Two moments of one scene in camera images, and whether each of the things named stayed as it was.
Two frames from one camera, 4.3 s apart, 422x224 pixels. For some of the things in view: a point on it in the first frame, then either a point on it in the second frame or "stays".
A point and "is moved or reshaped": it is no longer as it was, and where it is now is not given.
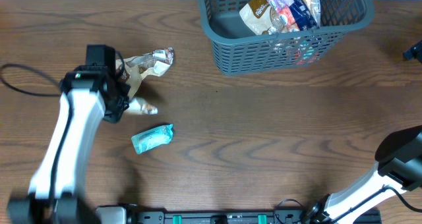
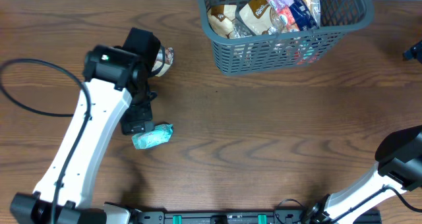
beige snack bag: (139, 106) is moved or reshaped
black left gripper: (116, 111) -> (142, 120)
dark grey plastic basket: (345, 10) stays
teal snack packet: (151, 138) stays
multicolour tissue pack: (289, 7) stays
